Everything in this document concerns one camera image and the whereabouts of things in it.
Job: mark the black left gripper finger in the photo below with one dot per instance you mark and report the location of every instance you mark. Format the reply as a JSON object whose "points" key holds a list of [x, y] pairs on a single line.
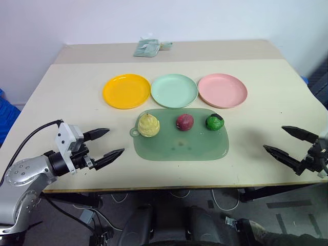
{"points": [[109, 158], [96, 133]]}

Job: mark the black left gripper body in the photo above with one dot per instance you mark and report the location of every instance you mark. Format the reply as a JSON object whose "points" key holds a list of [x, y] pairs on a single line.
{"points": [[82, 156]]}

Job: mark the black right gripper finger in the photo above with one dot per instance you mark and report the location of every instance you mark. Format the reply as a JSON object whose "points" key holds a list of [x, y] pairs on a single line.
{"points": [[280, 155], [299, 133]]}

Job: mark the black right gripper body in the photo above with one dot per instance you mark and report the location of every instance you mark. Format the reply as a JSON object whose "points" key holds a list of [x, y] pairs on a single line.
{"points": [[312, 159]]}

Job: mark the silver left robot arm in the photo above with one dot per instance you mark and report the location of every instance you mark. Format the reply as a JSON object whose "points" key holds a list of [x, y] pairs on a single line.
{"points": [[24, 176]]}

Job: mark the yellow plate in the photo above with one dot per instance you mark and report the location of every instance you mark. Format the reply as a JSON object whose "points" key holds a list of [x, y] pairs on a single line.
{"points": [[126, 91]]}

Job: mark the green avocado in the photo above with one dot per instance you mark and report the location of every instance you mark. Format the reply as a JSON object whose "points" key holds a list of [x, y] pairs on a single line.
{"points": [[214, 122]]}

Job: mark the dark red fruit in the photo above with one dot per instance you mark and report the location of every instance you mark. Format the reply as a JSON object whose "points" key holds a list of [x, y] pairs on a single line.
{"points": [[184, 122]]}

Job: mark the pink plate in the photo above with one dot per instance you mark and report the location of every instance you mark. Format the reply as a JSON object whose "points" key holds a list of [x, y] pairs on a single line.
{"points": [[222, 90]]}

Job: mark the mint green plate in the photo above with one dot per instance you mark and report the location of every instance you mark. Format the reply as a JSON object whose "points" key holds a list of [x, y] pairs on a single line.
{"points": [[174, 90]]}

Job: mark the yellow pear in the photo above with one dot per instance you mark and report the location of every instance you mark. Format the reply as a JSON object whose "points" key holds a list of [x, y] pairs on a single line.
{"points": [[148, 125]]}

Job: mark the dark office chair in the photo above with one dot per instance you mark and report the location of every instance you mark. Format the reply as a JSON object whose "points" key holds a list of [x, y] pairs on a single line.
{"points": [[319, 82]]}

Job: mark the grey power adapter box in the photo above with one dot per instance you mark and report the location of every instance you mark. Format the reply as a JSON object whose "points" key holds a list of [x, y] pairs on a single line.
{"points": [[85, 216]]}

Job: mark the green translucent cutting mat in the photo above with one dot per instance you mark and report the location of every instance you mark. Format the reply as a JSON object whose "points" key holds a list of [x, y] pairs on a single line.
{"points": [[180, 143]]}

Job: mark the blue ribbed object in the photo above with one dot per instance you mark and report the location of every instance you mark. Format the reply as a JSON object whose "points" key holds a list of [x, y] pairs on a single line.
{"points": [[7, 110]]}

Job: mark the dark rounded robot legs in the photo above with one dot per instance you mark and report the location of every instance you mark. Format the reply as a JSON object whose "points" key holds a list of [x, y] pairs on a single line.
{"points": [[176, 225]]}

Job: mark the folded pale green cloth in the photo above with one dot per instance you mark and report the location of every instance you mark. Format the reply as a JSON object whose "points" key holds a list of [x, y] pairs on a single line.
{"points": [[146, 47]]}

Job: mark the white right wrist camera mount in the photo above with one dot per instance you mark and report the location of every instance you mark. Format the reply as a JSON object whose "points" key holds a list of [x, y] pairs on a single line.
{"points": [[323, 143]]}

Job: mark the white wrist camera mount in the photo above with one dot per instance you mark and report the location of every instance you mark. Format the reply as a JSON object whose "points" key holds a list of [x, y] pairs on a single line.
{"points": [[323, 143], [66, 140]]}

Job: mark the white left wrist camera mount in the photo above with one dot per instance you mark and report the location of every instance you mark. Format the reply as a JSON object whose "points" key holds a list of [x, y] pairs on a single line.
{"points": [[66, 140]]}

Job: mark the black table frame bar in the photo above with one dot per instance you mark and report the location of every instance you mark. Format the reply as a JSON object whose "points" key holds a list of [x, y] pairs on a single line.
{"points": [[276, 193]]}

